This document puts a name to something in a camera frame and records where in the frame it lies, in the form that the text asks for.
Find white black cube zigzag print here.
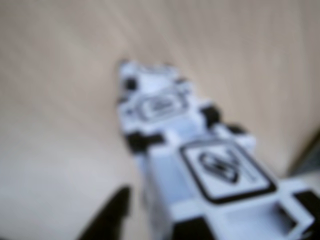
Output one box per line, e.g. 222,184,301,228
126,122,320,240

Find white black cube stacked-sheets print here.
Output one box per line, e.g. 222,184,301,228
116,71,223,141

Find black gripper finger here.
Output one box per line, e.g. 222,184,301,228
77,186,133,240

